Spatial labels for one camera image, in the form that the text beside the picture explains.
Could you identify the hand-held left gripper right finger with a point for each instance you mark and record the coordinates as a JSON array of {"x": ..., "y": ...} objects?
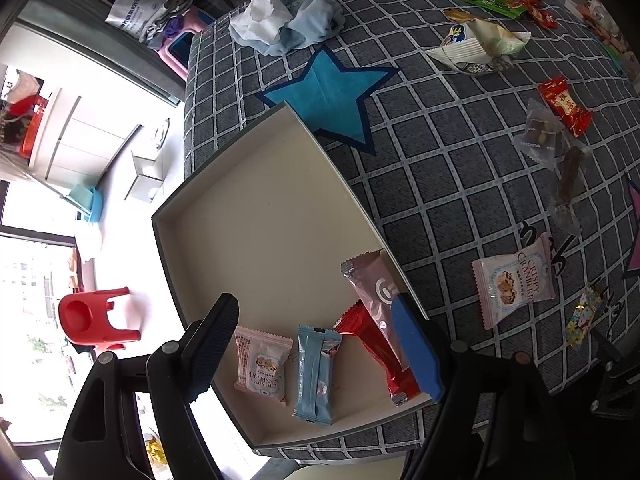
[{"x": 415, "y": 355}]

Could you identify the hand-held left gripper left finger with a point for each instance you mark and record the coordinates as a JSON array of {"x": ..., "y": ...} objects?
[{"x": 212, "y": 355}]

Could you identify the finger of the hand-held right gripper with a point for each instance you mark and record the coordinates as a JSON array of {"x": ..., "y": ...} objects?
[{"x": 617, "y": 385}]

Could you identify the dusty pink long snack packet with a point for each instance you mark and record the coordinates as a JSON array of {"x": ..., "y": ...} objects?
[{"x": 372, "y": 290}]

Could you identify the grey cardboard box cream inside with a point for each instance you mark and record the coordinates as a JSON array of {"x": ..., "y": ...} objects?
[{"x": 260, "y": 220}]

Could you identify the red foil long snack packet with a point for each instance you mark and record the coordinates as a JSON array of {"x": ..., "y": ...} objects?
[{"x": 370, "y": 342}]

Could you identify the pink cookie print snack packet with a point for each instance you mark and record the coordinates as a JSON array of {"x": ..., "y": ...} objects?
[
  {"x": 515, "y": 282},
  {"x": 260, "y": 360}
]

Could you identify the colourful foil candy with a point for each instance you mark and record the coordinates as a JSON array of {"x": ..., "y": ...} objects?
[{"x": 582, "y": 316}]

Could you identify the light blue snack packet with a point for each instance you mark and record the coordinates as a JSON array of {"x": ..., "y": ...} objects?
[{"x": 312, "y": 380}]

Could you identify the yellow foil wrapper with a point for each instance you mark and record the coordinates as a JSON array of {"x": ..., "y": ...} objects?
[{"x": 156, "y": 452}]

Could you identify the red plastic stool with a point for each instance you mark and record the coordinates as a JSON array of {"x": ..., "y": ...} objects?
[{"x": 100, "y": 317}]

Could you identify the white cardboard box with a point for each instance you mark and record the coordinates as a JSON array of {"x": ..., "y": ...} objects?
[{"x": 145, "y": 177}]

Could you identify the light blue plastic stool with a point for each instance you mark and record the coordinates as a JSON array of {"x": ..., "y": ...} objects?
[{"x": 90, "y": 202}]

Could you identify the grey checked star blanket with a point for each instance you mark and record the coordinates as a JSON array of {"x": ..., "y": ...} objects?
[{"x": 450, "y": 160}]

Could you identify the clear wrapped brown snack stick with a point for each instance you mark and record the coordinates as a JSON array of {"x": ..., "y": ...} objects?
[{"x": 570, "y": 175}]

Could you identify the white cabinet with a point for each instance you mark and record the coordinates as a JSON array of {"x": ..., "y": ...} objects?
[{"x": 85, "y": 140}]

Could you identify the clear wrapped chocolate snack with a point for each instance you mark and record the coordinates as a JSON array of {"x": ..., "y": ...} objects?
[{"x": 537, "y": 132}]

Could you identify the red gold print snack packet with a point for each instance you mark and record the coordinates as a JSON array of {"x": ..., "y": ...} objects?
[{"x": 565, "y": 107}]

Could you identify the pink plastic stool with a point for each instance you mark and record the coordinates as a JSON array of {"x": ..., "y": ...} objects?
[{"x": 182, "y": 52}]

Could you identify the white blue print snack packet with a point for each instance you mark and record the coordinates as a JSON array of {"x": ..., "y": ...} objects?
[{"x": 457, "y": 50}]

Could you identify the pale green translucent snack packet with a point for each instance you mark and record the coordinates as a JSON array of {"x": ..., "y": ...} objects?
[{"x": 500, "y": 37}]

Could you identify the white crumpled cloth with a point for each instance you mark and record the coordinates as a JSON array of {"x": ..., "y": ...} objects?
[{"x": 257, "y": 15}]

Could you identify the yellow snack packet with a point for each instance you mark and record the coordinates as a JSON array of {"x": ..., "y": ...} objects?
[{"x": 461, "y": 15}]

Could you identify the white printed bag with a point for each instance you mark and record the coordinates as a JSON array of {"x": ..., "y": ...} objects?
[{"x": 132, "y": 10}]

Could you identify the light blue crumpled cloth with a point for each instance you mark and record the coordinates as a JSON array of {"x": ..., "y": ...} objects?
[{"x": 312, "y": 10}]

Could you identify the pile of pink white packets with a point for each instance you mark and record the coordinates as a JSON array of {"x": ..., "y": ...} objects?
[{"x": 602, "y": 25}]

